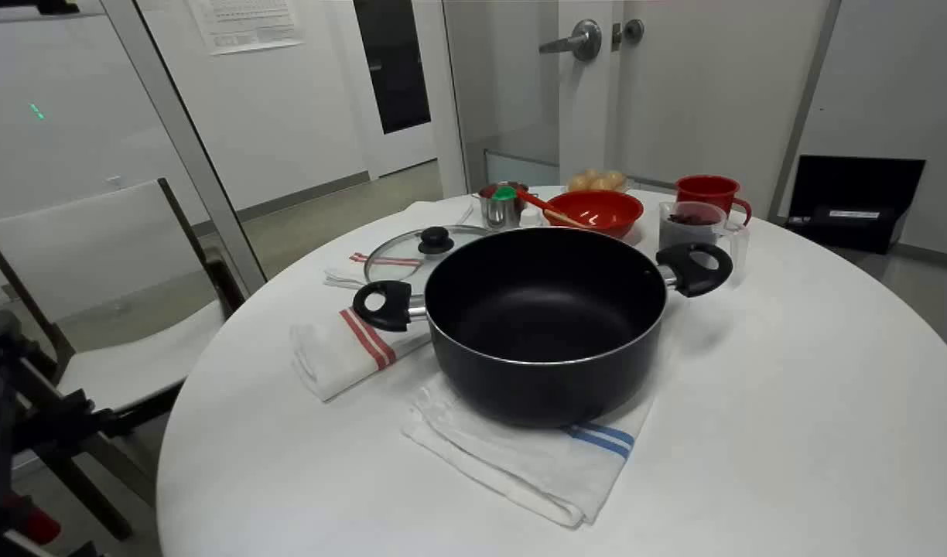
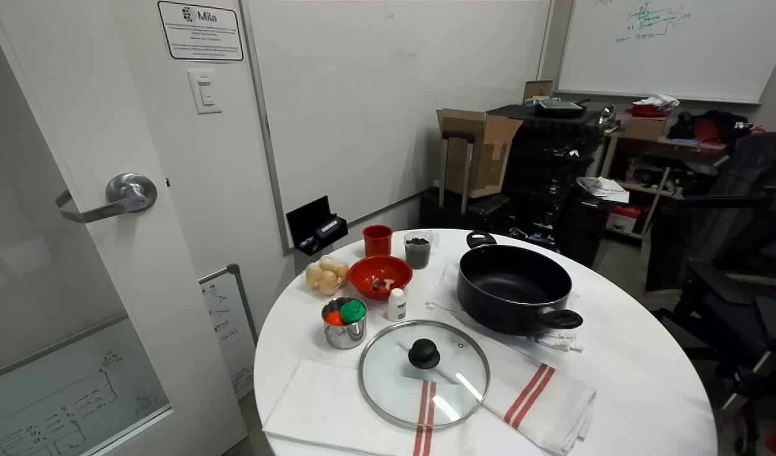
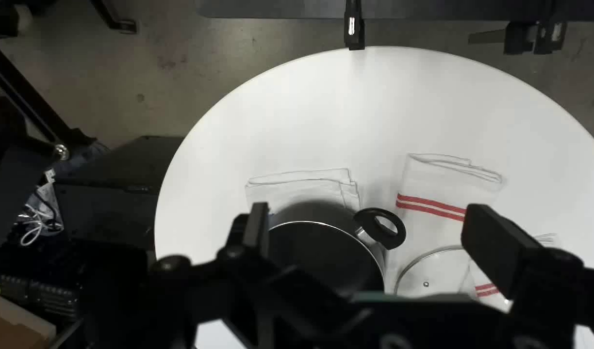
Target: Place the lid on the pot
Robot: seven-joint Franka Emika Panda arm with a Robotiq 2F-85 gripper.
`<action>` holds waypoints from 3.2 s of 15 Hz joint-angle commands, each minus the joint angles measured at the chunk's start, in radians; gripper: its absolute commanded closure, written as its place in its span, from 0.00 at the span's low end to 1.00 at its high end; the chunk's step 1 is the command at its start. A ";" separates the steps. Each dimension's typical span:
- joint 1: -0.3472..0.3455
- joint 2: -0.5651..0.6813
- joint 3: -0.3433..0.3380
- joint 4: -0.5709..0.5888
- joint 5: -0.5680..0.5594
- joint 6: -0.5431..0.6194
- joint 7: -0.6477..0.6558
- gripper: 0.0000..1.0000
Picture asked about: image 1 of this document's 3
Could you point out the glass lid black knob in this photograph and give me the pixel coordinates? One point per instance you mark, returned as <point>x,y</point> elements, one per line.
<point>435,239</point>

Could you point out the black cooking pot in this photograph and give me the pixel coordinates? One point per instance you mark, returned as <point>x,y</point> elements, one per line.
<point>546,377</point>

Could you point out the metal cup with coloured items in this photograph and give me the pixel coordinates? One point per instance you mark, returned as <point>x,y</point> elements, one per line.
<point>503,212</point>

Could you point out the orange plastic spoon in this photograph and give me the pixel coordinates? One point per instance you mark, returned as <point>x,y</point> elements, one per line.
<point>546,210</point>

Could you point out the red bowl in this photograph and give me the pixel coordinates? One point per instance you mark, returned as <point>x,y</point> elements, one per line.
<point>598,212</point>

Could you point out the folded white towel red stripes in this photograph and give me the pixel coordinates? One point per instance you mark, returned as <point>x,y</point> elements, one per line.
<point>328,357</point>

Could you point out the white towel blue stripes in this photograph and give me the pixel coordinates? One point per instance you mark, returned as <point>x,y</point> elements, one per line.
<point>536,464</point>

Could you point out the small grey cup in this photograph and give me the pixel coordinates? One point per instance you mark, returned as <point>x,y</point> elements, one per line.
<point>691,232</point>

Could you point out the red mug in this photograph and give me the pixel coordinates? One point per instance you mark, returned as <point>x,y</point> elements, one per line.
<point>706,191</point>

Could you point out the small silver door lock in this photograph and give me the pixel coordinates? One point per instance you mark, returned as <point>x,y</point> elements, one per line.
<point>628,31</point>

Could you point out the white paper notice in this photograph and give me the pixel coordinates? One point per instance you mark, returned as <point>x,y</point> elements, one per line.
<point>245,22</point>

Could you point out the black open case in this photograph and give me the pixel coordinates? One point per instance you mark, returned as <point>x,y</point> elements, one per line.
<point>856,186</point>

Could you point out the black metal stand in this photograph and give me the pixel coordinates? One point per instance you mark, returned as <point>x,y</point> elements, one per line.
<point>42,422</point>

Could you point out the grey metal frame post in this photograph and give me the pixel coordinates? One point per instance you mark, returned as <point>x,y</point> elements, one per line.
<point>183,144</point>

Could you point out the white chair dark frame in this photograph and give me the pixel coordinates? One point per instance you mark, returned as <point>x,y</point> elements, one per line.
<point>80,257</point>

